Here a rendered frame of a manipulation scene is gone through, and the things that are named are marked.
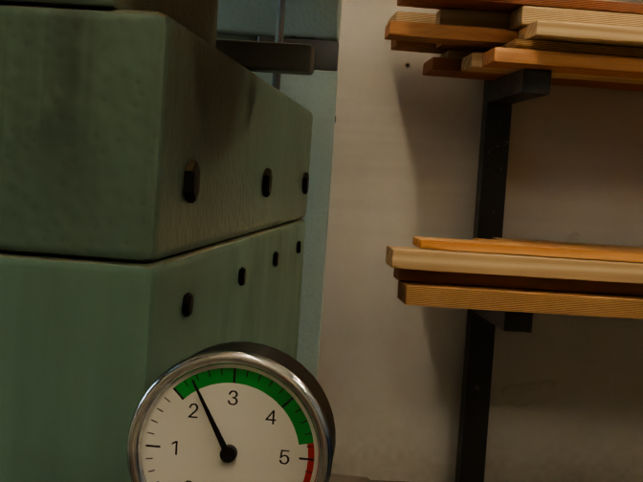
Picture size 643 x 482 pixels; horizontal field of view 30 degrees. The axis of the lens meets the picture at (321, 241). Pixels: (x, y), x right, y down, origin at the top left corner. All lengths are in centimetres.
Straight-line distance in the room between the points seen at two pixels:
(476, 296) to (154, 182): 204
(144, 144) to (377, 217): 249
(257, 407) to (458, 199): 259
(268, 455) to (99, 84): 15
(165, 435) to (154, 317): 8
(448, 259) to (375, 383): 60
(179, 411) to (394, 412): 261
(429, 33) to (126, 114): 214
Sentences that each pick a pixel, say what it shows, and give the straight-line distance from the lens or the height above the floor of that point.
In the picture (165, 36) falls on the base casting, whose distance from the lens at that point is 43.
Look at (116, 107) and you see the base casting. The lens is 43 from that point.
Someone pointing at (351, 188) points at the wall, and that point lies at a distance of 291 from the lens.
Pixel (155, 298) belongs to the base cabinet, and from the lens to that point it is 44.
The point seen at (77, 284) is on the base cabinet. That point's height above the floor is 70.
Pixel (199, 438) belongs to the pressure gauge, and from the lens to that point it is 37.
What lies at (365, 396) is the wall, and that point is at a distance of 296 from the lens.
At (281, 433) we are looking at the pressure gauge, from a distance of 37.
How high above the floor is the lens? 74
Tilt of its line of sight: 3 degrees down
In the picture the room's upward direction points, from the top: 4 degrees clockwise
